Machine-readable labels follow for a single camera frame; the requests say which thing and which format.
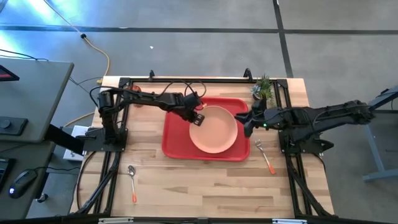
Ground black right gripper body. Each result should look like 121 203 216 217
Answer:
244 100 282 138

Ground dark grey desk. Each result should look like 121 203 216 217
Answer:
0 141 56 221

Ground fork with orange handle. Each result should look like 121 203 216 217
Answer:
254 139 277 175

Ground silver metal bracket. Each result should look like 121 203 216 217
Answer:
98 217 134 224
272 218 308 224

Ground black computer mouse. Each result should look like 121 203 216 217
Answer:
8 169 39 200

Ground black keyboard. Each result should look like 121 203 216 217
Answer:
0 157 16 191

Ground black pad with round knob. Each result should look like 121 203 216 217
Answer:
0 116 29 137

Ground grey metal table stand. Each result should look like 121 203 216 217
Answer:
362 85 398 183

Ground peach round plate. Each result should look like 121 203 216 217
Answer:
188 105 239 154

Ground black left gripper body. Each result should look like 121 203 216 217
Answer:
177 92 206 127

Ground yellow extension cable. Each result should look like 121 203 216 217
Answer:
42 0 111 128

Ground black device with red stripe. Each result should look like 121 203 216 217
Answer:
0 64 20 82

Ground small potted succulent plant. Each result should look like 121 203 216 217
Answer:
250 73 276 103

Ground black desk foot bar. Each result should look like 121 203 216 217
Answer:
45 123 85 156

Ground spoon with orange handle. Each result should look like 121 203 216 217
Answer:
127 165 138 204

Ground red plastic tray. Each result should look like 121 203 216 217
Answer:
161 96 251 162

